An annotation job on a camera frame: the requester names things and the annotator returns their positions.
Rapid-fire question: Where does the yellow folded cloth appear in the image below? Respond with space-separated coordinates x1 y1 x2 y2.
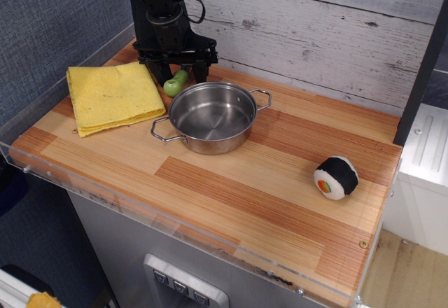
66 62 166 137

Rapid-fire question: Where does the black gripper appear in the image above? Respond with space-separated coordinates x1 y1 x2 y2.
133 6 218 84

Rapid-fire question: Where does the dark right vertical post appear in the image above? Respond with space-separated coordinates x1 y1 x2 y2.
393 0 447 146

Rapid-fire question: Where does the white appliance with grooves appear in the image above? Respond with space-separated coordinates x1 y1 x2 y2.
383 104 447 255

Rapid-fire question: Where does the stainless steel pot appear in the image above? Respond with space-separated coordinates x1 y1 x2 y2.
150 82 272 155

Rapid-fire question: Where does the clear acrylic table guard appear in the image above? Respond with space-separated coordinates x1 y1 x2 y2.
0 26 403 308

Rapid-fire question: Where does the dark vertical post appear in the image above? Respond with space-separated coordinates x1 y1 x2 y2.
393 0 447 146
130 0 153 45

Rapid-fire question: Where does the plush sushi roll toy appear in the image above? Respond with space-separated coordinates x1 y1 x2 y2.
314 156 359 200

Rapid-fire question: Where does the dark left vertical post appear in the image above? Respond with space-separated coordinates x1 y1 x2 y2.
130 0 153 45

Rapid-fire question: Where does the yellow black object bottom left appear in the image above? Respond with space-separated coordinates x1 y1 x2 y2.
25 292 63 308

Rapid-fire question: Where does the green handled grey spatula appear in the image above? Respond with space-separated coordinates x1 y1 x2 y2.
163 69 188 97

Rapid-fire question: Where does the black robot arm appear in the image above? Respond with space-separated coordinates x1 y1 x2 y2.
130 0 218 85

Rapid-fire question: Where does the grey dispenser button panel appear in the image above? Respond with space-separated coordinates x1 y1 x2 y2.
143 253 230 307

